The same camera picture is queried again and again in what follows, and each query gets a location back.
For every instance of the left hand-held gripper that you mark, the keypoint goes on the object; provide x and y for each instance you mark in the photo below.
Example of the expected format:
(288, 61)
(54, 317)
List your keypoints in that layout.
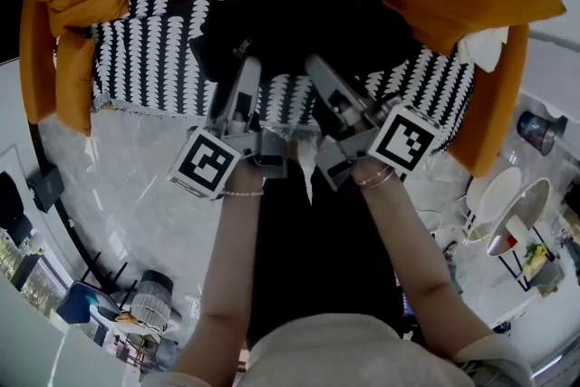
(204, 163)

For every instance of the black curved floor strip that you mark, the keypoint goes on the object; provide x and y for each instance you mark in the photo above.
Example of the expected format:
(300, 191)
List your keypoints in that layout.
(59, 208)

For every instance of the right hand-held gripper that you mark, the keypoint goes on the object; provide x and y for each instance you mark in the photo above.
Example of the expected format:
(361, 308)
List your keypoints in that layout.
(403, 138)

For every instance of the person's left forearm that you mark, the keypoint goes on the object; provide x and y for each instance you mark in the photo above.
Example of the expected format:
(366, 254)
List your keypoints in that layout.
(226, 263)

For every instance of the person's right forearm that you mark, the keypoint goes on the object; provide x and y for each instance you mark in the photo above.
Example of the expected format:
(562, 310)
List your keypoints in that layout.
(408, 249)

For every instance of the small white figure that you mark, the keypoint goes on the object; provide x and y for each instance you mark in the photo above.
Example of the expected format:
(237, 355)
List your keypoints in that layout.
(35, 244)

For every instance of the grey ribbed stool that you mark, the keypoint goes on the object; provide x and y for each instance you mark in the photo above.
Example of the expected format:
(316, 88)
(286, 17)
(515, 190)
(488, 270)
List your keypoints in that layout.
(151, 303)

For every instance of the orange sofa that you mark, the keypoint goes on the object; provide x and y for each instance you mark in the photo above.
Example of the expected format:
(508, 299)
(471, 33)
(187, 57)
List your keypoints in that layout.
(494, 104)

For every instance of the yellow flowers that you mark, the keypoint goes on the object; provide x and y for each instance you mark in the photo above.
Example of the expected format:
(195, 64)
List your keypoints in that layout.
(535, 256)

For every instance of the white candle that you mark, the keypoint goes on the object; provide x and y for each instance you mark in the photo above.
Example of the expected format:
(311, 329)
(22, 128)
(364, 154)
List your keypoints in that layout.
(517, 229)

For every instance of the white cloth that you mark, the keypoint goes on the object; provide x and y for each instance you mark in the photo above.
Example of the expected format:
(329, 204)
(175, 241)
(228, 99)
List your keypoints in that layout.
(482, 47)

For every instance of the small red object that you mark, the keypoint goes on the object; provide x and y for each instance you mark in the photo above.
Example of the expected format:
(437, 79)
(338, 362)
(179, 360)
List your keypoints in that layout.
(512, 241)

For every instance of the black bag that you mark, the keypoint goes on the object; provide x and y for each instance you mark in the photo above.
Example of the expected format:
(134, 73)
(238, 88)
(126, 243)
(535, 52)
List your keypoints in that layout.
(9, 199)

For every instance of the person's black trousers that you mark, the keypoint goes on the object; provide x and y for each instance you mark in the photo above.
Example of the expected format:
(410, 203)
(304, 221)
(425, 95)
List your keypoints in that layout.
(326, 249)

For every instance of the black white patterned throw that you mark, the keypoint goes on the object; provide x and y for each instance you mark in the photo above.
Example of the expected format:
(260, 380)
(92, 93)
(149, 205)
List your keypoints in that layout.
(145, 63)

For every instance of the black garment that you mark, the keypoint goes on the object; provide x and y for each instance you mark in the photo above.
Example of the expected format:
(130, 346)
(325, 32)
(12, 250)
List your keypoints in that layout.
(308, 27)

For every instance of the blue chair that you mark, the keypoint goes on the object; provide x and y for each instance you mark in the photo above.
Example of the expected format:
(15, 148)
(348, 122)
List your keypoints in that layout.
(74, 303)

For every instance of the black floor box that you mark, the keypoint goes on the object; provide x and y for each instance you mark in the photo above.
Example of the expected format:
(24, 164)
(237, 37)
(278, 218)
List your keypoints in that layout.
(45, 190)

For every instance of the white round table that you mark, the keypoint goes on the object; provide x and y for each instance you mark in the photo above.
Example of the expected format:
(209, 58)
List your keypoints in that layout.
(496, 195)

